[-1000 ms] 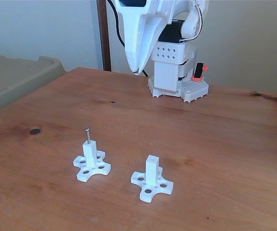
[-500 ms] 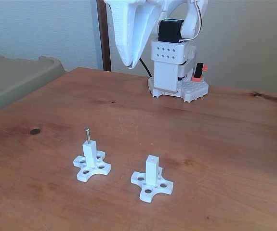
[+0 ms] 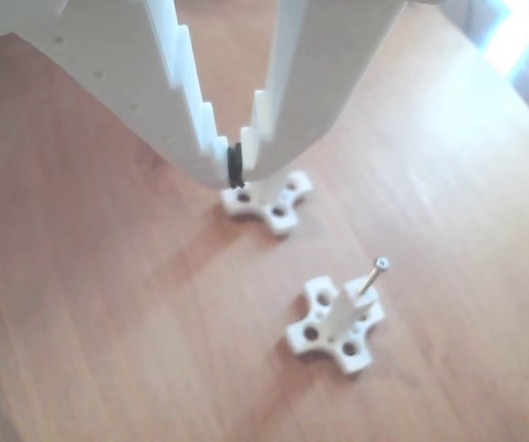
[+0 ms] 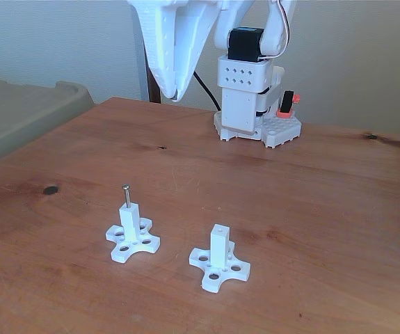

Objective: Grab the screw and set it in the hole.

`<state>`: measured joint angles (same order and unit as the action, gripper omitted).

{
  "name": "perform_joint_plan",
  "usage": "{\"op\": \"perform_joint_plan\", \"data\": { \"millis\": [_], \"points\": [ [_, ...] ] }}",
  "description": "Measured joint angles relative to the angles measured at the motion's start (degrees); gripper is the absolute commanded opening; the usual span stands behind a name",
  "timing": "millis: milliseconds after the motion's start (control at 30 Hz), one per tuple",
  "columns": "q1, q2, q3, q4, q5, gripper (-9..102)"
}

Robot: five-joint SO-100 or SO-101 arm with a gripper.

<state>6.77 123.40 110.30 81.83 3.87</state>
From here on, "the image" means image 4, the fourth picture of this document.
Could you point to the small metal screw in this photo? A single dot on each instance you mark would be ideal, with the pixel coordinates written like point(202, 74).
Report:
point(127, 196)

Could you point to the tan plastic bin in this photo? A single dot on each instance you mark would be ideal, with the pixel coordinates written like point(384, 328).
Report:
point(18, 111)

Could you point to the orange and black clamp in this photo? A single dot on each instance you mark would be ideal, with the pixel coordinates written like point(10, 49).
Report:
point(286, 104)

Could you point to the white cross-base post stand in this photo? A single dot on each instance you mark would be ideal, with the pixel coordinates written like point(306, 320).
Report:
point(218, 243)
point(130, 219)

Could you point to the dark wooden post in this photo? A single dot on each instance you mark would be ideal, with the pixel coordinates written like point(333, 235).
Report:
point(152, 87)

